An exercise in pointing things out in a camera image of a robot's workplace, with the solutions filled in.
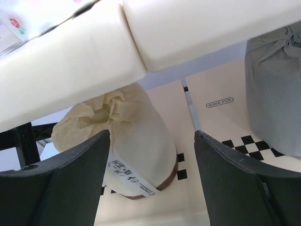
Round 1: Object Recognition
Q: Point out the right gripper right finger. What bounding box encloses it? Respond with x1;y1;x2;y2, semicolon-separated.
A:
194;130;301;226

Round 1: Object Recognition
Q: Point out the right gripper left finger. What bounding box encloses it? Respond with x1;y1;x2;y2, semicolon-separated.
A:
0;130;110;226

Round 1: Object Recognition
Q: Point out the cream paper roll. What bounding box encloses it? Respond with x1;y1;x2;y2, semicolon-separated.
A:
51;83;178;200

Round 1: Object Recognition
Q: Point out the grey paper towel roll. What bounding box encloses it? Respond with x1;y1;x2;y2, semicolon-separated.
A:
245;22;301;157

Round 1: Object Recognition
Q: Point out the white dotted paper roll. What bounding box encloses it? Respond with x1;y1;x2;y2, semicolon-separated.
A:
0;0;95;41

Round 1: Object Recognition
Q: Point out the beige three-tier shelf rack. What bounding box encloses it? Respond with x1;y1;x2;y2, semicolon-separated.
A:
0;0;301;226

